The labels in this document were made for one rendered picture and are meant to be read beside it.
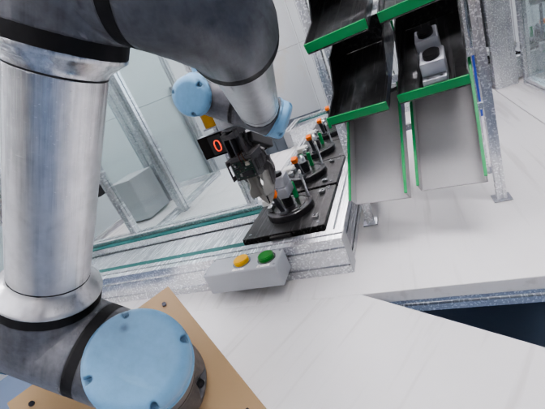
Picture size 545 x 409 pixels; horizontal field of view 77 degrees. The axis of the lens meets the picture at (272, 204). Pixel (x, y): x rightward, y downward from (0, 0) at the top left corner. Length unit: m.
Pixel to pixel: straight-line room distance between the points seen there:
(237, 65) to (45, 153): 0.19
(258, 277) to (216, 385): 0.28
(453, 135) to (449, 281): 0.32
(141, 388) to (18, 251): 0.19
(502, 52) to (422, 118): 1.12
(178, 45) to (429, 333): 0.59
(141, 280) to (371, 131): 0.80
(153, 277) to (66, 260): 0.71
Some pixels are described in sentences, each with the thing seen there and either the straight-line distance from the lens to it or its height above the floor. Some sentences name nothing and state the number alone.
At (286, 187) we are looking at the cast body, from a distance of 0.94.
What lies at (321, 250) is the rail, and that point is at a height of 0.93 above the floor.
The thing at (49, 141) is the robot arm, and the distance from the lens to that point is 0.36.
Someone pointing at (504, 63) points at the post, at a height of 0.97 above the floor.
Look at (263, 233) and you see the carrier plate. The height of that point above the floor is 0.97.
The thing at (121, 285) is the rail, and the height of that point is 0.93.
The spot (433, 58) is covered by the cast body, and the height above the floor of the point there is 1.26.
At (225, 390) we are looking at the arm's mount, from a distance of 0.66.
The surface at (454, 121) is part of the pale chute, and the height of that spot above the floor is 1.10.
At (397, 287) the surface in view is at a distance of 0.78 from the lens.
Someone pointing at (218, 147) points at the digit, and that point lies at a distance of 1.10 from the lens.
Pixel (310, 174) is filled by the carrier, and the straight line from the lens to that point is 1.16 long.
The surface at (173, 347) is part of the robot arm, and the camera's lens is 0.45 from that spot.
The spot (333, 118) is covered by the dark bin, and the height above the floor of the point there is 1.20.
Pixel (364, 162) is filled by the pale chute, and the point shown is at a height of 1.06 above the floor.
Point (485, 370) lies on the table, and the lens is 0.64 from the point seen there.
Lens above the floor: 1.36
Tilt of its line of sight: 21 degrees down
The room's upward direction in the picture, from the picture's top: 23 degrees counter-clockwise
